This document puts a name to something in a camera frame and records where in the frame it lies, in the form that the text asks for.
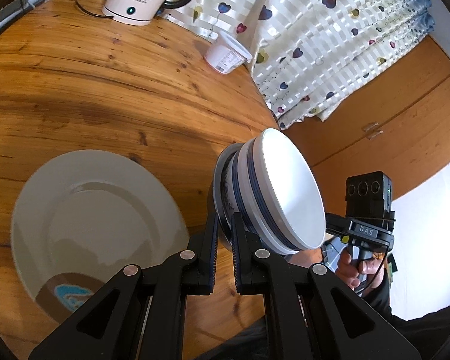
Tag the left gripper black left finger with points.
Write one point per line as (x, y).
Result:
(139, 312)

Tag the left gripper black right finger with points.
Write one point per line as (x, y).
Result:
(310, 312)

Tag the large white blue-striped bowl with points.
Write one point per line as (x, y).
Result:
(277, 194)

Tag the stainless steel bowl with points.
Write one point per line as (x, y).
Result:
(215, 197)

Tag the small white blue-striped bowl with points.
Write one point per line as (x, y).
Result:
(231, 194)

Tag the person right hand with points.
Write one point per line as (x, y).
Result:
(372, 268)

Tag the wooden cabinet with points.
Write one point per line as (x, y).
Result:
(398, 123)

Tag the heart pattern curtain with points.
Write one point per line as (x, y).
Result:
(308, 56)

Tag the white plastic tub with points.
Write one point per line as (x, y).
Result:
(226, 54)

